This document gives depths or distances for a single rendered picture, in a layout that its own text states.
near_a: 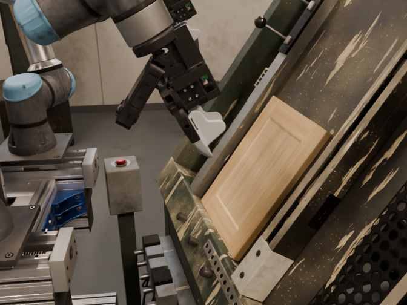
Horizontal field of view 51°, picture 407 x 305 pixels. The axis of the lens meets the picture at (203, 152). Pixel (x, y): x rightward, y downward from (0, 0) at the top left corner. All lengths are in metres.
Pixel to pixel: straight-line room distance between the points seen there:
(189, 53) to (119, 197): 1.01
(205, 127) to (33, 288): 0.61
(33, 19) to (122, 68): 4.29
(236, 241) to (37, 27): 0.75
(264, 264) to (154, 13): 0.60
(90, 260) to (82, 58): 2.81
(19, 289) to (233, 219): 0.57
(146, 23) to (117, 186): 1.01
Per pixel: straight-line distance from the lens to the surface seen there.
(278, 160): 1.16
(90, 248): 2.75
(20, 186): 1.48
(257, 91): 1.37
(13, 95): 1.42
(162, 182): 1.63
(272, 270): 1.00
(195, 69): 0.62
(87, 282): 2.51
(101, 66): 4.95
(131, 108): 0.65
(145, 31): 0.61
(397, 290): 0.75
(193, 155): 1.62
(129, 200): 1.58
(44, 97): 1.46
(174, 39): 0.63
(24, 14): 0.66
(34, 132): 1.45
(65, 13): 0.63
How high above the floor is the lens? 1.61
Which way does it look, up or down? 24 degrees down
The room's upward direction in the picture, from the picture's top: straight up
